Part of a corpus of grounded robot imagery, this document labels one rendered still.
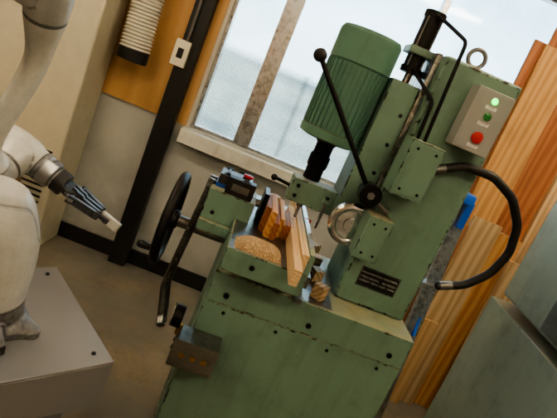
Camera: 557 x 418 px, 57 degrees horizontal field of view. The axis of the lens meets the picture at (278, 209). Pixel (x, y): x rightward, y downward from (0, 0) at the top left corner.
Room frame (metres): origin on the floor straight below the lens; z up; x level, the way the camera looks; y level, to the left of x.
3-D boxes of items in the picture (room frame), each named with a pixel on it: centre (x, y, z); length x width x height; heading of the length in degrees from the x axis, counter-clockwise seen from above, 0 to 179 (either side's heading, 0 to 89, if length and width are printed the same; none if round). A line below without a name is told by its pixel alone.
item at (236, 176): (1.46, 0.14, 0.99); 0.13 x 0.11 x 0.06; 6
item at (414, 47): (1.50, -0.19, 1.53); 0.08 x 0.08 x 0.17; 6
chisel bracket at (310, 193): (1.49, -0.07, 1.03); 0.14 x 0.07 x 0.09; 96
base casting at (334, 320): (1.50, -0.17, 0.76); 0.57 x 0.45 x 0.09; 96
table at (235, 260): (1.47, 0.05, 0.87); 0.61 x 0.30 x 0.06; 6
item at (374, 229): (1.35, -0.25, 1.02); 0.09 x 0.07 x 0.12; 6
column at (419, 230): (1.52, -0.34, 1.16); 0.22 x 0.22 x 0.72; 6
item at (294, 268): (1.37, -0.07, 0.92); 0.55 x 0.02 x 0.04; 6
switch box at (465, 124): (1.38, -0.39, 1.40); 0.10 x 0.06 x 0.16; 96
